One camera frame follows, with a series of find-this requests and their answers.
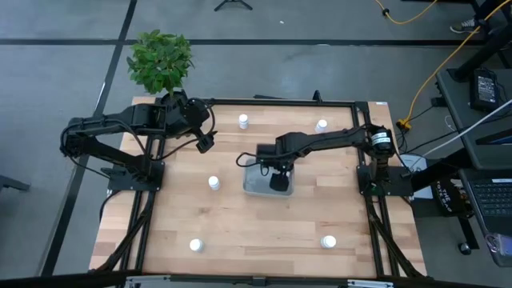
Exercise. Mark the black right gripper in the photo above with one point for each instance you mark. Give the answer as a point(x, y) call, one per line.
point(280, 163)

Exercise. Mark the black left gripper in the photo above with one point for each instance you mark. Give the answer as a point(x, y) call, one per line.
point(186, 114)

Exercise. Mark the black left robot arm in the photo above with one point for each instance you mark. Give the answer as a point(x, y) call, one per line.
point(104, 120)

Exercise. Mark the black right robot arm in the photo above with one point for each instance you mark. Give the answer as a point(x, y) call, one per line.
point(340, 138)

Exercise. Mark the grey translucent plastic basket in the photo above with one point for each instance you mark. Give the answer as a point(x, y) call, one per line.
point(256, 184)

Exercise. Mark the green potted plant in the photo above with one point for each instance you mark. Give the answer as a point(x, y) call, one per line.
point(160, 60)

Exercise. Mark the black tripod foot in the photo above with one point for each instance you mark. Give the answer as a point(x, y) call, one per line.
point(233, 4)

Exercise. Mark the black tote bag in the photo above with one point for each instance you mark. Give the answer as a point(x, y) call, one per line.
point(446, 198)

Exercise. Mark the dark grey desk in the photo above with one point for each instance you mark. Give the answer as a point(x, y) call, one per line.
point(456, 100)

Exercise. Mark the black caster wheel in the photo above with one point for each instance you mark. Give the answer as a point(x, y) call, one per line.
point(464, 248)

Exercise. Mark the black furniture foot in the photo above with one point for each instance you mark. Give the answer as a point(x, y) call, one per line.
point(12, 184)

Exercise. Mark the black foreground beam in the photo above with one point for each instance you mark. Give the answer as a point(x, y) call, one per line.
point(60, 280)

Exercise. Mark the black laptop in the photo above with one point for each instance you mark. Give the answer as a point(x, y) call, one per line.
point(494, 200)

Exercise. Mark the black power adapter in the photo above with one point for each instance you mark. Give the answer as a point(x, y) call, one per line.
point(484, 89)

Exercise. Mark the person's shoe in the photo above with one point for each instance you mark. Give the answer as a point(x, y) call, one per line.
point(464, 27)

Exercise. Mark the black desk leg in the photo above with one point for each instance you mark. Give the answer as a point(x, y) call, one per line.
point(484, 52)

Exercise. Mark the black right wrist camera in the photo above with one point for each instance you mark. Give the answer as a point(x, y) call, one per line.
point(265, 151)

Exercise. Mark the black aluminium table frame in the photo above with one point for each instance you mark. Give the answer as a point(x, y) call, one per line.
point(280, 102)

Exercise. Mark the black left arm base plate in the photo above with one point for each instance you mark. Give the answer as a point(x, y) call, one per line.
point(132, 182)

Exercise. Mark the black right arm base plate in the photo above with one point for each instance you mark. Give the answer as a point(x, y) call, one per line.
point(396, 184)

